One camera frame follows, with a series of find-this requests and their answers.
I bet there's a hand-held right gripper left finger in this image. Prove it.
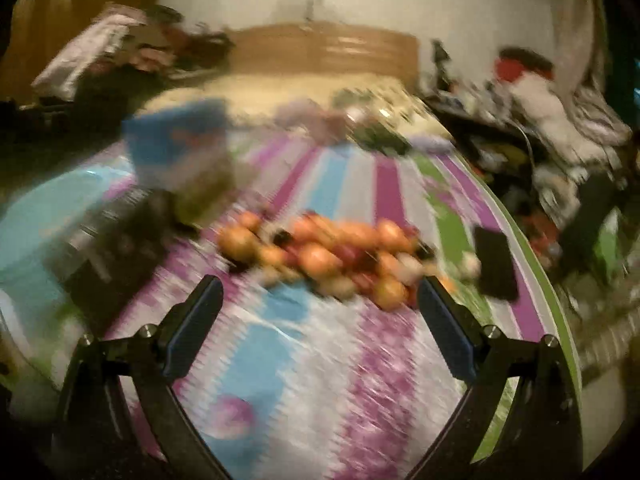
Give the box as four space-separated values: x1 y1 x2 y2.
55 275 236 480

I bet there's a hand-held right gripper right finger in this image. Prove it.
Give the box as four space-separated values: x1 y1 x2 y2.
405 276 586 480

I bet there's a pile of mixed fruits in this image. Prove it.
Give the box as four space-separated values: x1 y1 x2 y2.
215 210 457 312

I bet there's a light blue plastic basket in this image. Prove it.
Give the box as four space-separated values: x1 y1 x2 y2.
0 167 136 341

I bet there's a black smartphone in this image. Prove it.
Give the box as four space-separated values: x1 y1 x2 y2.
472 225 521 303

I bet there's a striped purple blue blanket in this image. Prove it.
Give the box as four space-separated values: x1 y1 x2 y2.
50 125 583 480

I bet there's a green printed box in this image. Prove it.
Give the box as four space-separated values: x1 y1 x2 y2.
172 160 240 227

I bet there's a blue printed box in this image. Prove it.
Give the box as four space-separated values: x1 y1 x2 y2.
122 99 236 191

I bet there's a green white bag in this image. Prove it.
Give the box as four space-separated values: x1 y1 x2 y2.
597 209 628 283

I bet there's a cluttered dark side table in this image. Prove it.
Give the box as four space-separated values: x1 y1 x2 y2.
422 92 566 213

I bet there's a green patterned packet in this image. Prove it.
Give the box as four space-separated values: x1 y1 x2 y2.
332 87 413 157

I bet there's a small purple printed tin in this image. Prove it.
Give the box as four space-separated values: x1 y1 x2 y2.
277 99 348 142

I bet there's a white cloth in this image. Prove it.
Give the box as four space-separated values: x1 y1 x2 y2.
510 72 583 162

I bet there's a beige woven mat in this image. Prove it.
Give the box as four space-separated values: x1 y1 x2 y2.
140 72 451 147

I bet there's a red cloth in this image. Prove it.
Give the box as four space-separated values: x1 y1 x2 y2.
494 47 557 86

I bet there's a heap of clothes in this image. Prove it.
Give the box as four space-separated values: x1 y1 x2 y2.
32 4 236 97

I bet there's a wooden headboard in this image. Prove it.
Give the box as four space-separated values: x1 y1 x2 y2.
225 20 421 87

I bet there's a wooden wardrobe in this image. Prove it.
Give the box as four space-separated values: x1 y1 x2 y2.
10 0 162 106

